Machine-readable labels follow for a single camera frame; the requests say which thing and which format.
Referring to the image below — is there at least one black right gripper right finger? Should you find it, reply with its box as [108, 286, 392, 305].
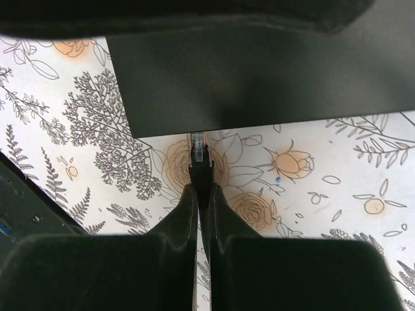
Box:
[207, 185, 401, 311]

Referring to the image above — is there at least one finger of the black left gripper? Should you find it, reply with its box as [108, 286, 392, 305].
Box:
[1, 0, 373, 39]

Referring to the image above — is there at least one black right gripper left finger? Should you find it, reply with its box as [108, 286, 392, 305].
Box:
[1, 185, 198, 310]

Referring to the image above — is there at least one black network switch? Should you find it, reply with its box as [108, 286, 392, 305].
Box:
[105, 19, 415, 139]

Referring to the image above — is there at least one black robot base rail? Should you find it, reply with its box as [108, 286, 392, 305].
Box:
[0, 152, 88, 237]

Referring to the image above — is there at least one floral table mat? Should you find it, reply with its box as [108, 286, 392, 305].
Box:
[1, 37, 414, 310]

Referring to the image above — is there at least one black ethernet cable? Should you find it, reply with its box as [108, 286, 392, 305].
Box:
[187, 131, 215, 257]

